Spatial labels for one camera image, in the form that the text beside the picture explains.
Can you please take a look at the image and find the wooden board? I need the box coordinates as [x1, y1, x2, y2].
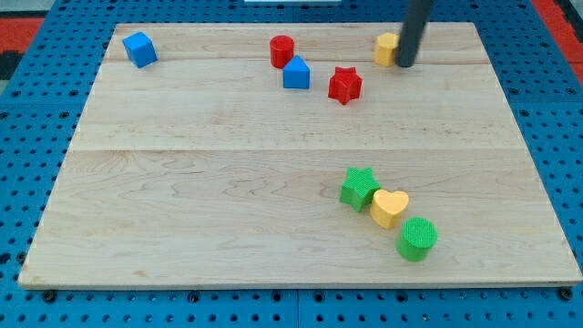
[18, 23, 582, 290]

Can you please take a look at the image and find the green star block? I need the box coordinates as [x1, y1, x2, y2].
[339, 167, 381, 212]

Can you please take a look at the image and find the red star block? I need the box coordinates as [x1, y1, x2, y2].
[328, 67, 363, 105]

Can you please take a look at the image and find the blue triangle block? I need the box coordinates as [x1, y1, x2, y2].
[282, 56, 311, 89]

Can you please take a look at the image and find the yellow heart block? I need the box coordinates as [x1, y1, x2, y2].
[370, 190, 409, 229]

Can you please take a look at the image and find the red cylinder block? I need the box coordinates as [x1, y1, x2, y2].
[269, 35, 294, 68]

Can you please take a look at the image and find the green cylinder block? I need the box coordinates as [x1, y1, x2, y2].
[395, 217, 438, 261]

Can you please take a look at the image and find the yellow hexagon block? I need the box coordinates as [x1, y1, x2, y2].
[374, 33, 399, 67]

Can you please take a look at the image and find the blue cube block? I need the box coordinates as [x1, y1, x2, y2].
[122, 32, 158, 68]

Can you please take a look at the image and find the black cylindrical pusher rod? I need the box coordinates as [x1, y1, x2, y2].
[395, 0, 435, 67]

